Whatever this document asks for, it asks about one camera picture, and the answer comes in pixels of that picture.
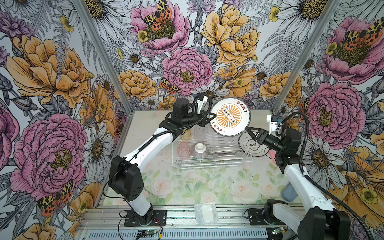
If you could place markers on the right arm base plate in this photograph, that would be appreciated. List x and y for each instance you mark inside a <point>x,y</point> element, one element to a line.
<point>256,217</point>

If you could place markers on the yellow glass tumbler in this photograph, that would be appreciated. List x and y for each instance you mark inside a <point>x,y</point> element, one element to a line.
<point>186,135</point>

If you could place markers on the aluminium front rail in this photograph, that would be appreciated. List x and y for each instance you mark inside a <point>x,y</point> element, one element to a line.
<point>178,217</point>

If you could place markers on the white wire dish rack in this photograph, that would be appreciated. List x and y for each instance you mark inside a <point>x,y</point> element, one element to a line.
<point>212,142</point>

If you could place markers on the pink glass tumbler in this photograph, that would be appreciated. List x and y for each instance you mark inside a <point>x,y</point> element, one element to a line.
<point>184,151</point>

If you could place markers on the clear plastic bag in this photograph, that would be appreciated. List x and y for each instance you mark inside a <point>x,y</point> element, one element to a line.
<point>206,213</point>

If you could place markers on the red green patterned plate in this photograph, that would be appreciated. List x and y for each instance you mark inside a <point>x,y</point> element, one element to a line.
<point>225,150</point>

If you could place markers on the pink flat object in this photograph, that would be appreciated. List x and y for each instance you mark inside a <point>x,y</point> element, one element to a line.
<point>272,154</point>

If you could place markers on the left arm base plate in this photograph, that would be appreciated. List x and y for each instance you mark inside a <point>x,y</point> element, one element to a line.
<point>159,217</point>

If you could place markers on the striped ceramic bowl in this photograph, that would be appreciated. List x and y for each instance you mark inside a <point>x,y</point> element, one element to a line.
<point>200,151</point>

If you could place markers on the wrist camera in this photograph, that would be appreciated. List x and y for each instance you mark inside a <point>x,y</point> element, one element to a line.
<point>274,123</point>
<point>200,101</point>

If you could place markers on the green rimmed white plate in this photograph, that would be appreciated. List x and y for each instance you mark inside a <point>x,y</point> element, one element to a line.
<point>250,147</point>

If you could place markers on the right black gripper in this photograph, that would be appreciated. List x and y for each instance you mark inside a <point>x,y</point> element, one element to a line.
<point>260,136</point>

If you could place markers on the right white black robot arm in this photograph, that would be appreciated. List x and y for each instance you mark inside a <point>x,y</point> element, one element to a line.
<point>322,221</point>

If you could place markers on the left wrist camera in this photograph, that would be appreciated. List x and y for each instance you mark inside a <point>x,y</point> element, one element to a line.
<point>200,101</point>

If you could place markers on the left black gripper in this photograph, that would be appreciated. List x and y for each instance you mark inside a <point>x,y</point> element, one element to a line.
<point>204,119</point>

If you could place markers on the green circuit board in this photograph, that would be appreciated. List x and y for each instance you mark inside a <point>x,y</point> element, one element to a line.
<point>147,234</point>
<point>278,231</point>

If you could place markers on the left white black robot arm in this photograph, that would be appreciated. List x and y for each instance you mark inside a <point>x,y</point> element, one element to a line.
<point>126,172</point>

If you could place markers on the green circuit board left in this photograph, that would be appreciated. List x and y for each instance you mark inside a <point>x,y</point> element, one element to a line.
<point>147,234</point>

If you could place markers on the orange sunburst white plate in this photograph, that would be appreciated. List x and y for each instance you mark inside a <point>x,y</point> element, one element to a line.
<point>233,116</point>

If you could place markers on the clear glass tumbler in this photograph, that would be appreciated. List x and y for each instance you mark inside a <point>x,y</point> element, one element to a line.
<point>199,134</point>

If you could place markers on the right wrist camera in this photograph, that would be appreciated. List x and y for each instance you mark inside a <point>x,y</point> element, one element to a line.
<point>274,123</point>

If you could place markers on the green circuit board right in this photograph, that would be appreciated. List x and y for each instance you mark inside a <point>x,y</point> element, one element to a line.
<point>278,231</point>

